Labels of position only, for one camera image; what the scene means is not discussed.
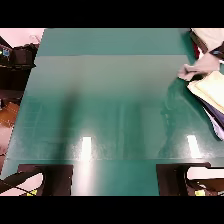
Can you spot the person's hand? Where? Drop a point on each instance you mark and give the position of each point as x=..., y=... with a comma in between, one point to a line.
x=203, y=65

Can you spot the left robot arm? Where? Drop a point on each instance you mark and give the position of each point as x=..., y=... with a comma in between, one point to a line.
x=56, y=180

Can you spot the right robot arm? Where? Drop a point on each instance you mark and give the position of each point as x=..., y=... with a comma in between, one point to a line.
x=168, y=180

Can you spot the cream garment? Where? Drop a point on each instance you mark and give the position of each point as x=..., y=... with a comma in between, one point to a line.
x=211, y=88

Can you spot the dark purple garment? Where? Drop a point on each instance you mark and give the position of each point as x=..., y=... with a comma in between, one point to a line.
x=217, y=116

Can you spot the pale lilac garment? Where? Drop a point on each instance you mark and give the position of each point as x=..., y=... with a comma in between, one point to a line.
x=218, y=130

